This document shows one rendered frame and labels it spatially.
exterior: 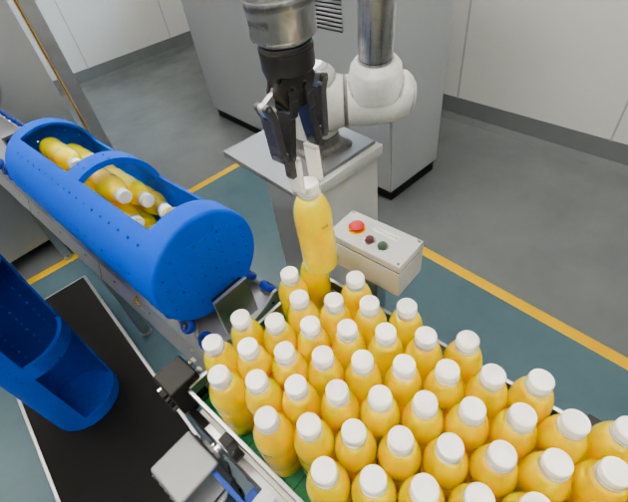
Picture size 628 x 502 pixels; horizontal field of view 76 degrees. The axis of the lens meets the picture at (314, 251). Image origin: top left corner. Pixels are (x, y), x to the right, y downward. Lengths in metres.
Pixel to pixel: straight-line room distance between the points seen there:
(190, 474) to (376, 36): 1.13
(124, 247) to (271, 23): 0.60
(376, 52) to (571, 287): 1.68
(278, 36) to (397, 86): 0.77
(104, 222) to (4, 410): 1.67
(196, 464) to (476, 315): 1.59
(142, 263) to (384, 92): 0.81
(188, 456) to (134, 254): 0.45
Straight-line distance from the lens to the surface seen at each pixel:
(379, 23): 1.20
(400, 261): 0.89
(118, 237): 1.00
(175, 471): 1.01
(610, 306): 2.47
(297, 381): 0.74
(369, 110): 1.30
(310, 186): 0.69
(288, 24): 0.55
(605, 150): 3.42
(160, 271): 0.89
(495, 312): 2.24
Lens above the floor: 1.75
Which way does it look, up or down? 45 degrees down
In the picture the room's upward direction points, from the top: 9 degrees counter-clockwise
